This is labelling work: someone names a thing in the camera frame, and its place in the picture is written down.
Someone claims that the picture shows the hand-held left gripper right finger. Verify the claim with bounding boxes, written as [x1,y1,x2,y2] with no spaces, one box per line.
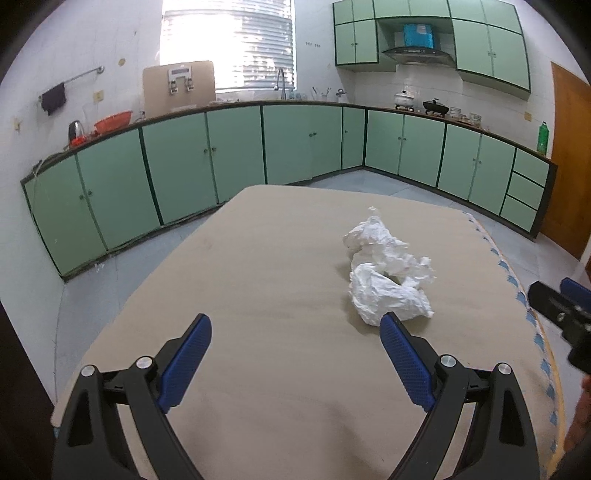
[379,311,541,480]

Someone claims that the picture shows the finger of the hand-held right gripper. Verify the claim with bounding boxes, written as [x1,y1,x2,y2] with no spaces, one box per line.
[527,281,591,370]
[560,277,591,303]

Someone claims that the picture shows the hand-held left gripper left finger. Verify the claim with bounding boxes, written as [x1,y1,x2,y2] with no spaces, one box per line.
[53,314,213,480]

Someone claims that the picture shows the white paper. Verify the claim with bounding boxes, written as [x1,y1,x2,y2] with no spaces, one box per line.
[342,206,437,326]

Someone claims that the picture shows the person's right hand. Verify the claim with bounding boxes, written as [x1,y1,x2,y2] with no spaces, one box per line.
[566,374,591,455]

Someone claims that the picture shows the wooden table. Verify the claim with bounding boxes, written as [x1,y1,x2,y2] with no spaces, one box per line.
[531,314,570,462]

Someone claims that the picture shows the closed wooden door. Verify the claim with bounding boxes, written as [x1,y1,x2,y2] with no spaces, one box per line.
[539,62,591,259]

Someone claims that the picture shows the green lower kitchen cabinets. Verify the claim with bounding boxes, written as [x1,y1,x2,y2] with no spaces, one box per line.
[21,102,558,280]

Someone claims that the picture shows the green kitchen cabinets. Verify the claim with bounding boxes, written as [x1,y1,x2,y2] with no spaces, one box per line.
[332,0,532,100]
[21,102,558,280]

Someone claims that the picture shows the row of glass jars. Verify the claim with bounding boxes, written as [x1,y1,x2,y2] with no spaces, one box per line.
[448,106,484,128]

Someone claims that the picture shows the red plastic basin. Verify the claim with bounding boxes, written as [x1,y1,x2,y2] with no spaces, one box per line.
[93,111,133,134]

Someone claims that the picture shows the green upper kitchen cabinets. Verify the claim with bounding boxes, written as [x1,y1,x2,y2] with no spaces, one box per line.
[332,0,532,100]

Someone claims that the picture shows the brown cardboard board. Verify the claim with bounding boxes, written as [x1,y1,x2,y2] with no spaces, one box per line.
[142,60,217,116]

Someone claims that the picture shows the range hood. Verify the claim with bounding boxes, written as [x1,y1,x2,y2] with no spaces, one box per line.
[381,45,455,69]

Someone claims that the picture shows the dark towel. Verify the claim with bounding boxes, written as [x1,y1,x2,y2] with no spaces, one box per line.
[41,83,66,116]

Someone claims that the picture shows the window blinds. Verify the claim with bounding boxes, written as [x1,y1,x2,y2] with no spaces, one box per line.
[159,0,296,93]

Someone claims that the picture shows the metal towel rail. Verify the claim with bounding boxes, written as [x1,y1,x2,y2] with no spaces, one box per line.
[38,66,105,100]

